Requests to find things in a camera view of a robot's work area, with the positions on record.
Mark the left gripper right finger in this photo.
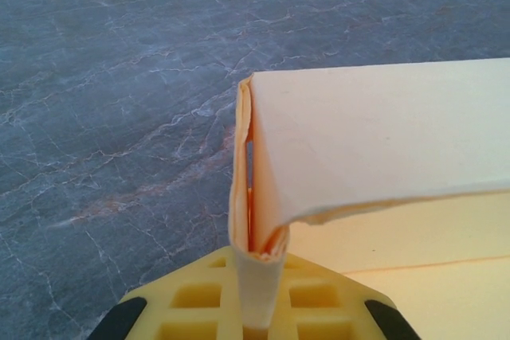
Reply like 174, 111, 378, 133
269, 252, 419, 340

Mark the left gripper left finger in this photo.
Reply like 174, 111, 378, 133
85, 246, 245, 340

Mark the yellow paper box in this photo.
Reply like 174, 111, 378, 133
226, 57, 510, 340

